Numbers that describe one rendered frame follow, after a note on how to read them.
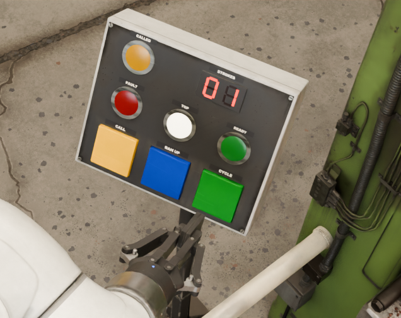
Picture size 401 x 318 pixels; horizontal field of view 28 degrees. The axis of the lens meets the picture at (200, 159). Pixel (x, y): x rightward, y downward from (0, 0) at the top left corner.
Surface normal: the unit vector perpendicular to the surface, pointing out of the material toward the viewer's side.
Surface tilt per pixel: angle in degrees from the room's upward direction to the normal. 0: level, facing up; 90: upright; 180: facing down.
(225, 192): 60
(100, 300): 38
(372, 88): 90
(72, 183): 0
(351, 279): 90
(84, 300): 28
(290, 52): 0
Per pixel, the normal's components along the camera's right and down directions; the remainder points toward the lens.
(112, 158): -0.33, 0.37
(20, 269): 0.43, -0.33
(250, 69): 0.27, -0.84
